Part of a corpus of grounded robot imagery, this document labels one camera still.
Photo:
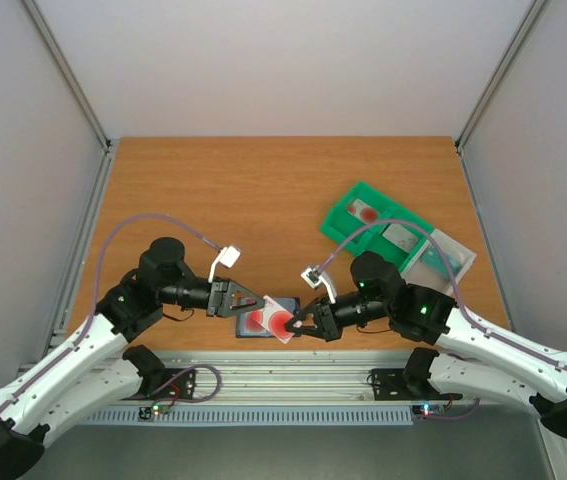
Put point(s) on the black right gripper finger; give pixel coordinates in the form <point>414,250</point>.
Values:
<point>305,318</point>
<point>309,331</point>

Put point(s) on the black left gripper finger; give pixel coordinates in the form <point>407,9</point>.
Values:
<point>242,296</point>
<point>241,309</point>

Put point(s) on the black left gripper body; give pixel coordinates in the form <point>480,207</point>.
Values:
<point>171,294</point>

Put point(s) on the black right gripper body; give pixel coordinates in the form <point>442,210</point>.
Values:
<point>327,322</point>

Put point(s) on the dark blue card holder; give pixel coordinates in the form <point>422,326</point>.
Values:
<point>240,322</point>

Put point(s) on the white card with red circles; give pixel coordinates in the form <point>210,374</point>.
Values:
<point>362,211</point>
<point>276,311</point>

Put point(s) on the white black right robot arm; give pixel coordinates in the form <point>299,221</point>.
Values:
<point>458,352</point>

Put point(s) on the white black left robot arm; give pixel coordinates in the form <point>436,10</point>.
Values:
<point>124,313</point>

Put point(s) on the grey white card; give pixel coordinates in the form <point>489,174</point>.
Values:
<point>400,237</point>

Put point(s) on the teal card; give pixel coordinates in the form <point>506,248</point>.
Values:
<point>433,260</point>

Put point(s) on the white translucent plastic bin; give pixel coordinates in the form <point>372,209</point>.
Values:
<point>424,266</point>

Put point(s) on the green plastic bin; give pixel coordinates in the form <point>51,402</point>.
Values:
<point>339,224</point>

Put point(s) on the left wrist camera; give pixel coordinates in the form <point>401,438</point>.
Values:
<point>226,257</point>

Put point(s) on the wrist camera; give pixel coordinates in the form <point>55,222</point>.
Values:
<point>316,278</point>
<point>226,257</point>

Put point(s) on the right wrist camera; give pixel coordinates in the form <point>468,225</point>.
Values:
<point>316,278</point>

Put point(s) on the aluminium frame rail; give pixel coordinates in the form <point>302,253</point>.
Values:
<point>286,377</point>

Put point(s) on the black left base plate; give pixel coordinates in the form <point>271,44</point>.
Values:
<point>172,381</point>

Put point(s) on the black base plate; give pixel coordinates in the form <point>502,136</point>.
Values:
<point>388,384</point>
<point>172,381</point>

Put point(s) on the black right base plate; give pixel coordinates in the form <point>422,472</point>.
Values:
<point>388,384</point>

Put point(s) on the grey slotted cable duct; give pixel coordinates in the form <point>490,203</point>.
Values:
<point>235,416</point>

